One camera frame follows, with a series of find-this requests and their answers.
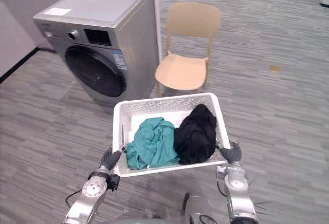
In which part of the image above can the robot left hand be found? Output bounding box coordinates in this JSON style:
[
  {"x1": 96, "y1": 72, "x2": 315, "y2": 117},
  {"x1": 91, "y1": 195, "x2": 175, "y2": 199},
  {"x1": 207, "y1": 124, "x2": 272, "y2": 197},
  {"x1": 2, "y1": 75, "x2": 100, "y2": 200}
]
[{"x1": 99, "y1": 145, "x2": 127, "y2": 172}]

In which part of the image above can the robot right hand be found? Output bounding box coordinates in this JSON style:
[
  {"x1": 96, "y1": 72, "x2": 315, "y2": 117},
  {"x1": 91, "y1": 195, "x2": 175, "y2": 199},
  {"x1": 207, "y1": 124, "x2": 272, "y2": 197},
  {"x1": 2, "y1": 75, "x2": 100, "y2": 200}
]
[{"x1": 217, "y1": 141, "x2": 242, "y2": 168}]

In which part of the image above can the white perforated laundry basket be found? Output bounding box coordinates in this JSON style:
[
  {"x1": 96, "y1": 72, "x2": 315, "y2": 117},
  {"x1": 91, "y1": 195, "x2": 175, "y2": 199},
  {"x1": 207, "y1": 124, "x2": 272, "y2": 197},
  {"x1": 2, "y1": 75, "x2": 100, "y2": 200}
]
[{"x1": 112, "y1": 92, "x2": 231, "y2": 178}]

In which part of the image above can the dark round washer door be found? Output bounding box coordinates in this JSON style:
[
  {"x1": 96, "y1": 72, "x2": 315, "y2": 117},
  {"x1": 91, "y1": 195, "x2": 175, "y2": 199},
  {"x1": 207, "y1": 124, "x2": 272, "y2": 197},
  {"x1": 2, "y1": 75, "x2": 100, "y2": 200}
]
[{"x1": 64, "y1": 45, "x2": 126, "y2": 98}]

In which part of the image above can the silver front-load washing machine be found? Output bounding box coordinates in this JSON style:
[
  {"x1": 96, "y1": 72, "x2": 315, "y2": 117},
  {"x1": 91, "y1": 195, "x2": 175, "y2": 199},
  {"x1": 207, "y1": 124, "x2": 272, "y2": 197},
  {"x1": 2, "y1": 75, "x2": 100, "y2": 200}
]
[{"x1": 32, "y1": 0, "x2": 160, "y2": 106}]

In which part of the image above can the black garment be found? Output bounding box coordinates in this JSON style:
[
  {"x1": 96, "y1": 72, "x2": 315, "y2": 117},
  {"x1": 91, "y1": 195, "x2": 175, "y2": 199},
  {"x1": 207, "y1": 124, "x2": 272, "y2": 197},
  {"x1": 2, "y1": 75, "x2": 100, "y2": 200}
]
[{"x1": 174, "y1": 104, "x2": 217, "y2": 165}]

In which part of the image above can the teal garment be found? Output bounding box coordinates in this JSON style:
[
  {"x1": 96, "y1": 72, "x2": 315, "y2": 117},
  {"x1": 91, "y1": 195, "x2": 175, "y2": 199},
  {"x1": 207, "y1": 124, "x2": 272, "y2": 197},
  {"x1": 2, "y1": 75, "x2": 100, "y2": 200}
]
[{"x1": 125, "y1": 117, "x2": 179, "y2": 170}]

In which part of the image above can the beige plastic chair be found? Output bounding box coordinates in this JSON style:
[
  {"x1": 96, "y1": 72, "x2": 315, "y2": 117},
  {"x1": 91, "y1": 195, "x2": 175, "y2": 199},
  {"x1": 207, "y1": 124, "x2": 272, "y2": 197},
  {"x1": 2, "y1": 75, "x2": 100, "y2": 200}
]
[{"x1": 154, "y1": 2, "x2": 222, "y2": 98}]

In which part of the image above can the blue white energy label sticker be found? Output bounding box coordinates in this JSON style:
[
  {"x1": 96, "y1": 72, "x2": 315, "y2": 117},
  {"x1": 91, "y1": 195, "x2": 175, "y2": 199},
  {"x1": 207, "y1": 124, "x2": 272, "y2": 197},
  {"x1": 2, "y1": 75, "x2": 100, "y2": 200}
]
[{"x1": 111, "y1": 49, "x2": 129, "y2": 71}]

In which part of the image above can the black washer display panel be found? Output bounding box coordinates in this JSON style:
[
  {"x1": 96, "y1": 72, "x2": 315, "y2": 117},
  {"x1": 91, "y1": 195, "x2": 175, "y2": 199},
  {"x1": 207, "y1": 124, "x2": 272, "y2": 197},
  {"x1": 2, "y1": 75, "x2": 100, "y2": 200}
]
[{"x1": 84, "y1": 28, "x2": 113, "y2": 47}]

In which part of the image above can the silver detergent drawer front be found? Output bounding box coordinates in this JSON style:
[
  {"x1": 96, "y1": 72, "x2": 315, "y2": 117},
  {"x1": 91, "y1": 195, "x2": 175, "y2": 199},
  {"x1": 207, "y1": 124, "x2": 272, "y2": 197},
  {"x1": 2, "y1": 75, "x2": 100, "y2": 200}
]
[{"x1": 43, "y1": 28, "x2": 64, "y2": 40}]

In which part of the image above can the white sticker on washer lid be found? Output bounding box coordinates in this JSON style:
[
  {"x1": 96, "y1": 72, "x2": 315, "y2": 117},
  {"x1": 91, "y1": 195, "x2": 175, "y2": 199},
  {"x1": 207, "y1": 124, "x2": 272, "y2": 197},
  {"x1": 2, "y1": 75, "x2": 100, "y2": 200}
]
[{"x1": 47, "y1": 7, "x2": 71, "y2": 16}]

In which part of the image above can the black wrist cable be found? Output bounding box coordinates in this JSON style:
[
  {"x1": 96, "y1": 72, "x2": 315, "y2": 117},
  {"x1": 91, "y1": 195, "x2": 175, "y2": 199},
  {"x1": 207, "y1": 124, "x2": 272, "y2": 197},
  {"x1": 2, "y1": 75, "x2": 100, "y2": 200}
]
[
  {"x1": 217, "y1": 180, "x2": 228, "y2": 197},
  {"x1": 65, "y1": 188, "x2": 84, "y2": 207}
]

